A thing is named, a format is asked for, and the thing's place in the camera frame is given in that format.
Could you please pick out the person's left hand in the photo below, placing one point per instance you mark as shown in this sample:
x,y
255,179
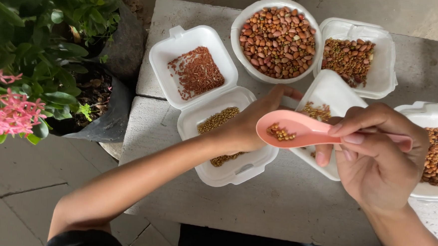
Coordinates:
x,y
243,130

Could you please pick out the person's right hand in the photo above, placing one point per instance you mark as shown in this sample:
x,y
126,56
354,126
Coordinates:
x,y
381,172

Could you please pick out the person's left fingers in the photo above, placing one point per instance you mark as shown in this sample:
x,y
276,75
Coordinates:
x,y
282,93

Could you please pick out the pink plastic spoon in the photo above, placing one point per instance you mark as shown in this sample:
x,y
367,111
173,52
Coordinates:
x,y
308,130

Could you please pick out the small heap of sorted seeds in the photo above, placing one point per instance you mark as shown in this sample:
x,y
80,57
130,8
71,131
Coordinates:
x,y
317,111

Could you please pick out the spoonful of mixed seeds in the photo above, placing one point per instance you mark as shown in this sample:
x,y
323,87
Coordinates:
x,y
280,133

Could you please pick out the heap of mixed peanuts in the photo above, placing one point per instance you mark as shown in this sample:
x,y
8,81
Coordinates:
x,y
277,42

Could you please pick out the heap of yellow-brown small seeds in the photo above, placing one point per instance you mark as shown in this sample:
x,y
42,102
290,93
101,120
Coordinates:
x,y
217,119

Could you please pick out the round white foam bowl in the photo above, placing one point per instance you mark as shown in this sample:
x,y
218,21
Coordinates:
x,y
238,34

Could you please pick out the heap of peanuts and seeds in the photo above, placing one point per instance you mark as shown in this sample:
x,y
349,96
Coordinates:
x,y
348,58

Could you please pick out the heap of red rice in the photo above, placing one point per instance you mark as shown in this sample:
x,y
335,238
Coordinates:
x,y
199,72

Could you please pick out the black plastic plant bag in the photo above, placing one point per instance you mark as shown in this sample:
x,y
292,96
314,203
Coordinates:
x,y
127,47
110,121

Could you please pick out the person's black shirt sleeve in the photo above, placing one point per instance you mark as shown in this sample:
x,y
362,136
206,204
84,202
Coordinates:
x,y
85,241

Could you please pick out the green plant with pink flowers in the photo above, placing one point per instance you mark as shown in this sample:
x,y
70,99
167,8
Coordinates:
x,y
20,52

